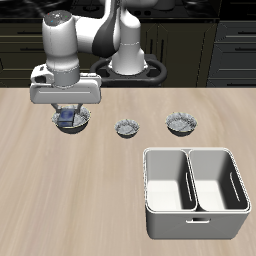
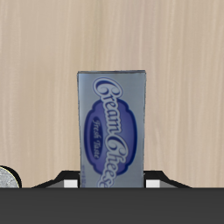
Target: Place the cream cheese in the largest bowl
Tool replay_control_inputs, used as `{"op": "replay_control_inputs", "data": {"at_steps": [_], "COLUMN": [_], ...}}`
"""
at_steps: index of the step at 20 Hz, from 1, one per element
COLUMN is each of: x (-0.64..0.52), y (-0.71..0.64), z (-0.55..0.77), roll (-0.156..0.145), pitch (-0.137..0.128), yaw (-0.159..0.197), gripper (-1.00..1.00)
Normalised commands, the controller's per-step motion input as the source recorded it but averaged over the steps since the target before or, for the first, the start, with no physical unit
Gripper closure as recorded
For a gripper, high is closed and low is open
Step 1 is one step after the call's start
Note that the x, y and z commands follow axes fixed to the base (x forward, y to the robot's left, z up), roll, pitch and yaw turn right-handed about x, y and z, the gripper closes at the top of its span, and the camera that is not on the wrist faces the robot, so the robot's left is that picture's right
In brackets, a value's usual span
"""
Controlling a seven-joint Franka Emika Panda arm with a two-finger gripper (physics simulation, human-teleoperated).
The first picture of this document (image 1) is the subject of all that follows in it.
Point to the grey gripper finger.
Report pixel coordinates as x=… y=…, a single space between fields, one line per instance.
x=56 y=108
x=78 y=108

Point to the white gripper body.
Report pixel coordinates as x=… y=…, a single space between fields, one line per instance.
x=66 y=93

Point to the blue cream cheese box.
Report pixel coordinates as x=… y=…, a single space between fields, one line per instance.
x=66 y=117

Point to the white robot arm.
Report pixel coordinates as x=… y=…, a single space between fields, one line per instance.
x=61 y=43

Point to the large grey fluted bowl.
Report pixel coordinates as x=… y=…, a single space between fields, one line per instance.
x=83 y=116

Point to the small grey fluted bowl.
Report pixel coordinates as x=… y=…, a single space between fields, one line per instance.
x=127 y=127

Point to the medium grey fluted bowl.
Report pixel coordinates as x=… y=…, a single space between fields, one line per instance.
x=181 y=122

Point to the dark kitchen cupboards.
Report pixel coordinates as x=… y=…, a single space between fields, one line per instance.
x=200 y=50

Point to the white two-bin basket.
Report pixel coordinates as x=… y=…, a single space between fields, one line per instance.
x=196 y=223

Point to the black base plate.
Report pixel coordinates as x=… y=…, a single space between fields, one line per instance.
x=156 y=71

